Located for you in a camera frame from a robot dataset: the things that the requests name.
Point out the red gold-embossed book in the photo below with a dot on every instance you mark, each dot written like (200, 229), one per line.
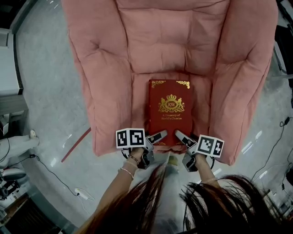
(170, 112)

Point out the person's tan shoe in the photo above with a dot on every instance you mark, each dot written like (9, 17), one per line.
(173, 161)

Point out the white power strip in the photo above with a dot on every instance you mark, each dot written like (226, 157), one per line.
(81, 193)

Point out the long red floor tape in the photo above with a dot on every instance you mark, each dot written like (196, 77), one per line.
(76, 144)

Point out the pink upholstered armchair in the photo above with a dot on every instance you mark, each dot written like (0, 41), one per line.
(110, 68)

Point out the person's right forearm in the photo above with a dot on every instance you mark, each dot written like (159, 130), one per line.
(206, 169)

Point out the grey storage cabinet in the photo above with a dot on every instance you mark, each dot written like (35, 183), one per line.
(9, 68)

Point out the black power adapter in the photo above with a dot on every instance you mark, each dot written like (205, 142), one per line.
(284, 121)

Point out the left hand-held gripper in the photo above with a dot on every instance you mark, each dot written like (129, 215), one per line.
(130, 138)

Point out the white shell seat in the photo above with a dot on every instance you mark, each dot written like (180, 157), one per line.
(12, 174)

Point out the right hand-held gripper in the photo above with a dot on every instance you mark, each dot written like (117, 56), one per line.
(209, 146)

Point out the person's grey trousers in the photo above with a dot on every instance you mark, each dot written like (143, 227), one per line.
(169, 182)

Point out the person's left forearm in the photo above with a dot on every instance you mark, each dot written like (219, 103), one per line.
(119, 185)

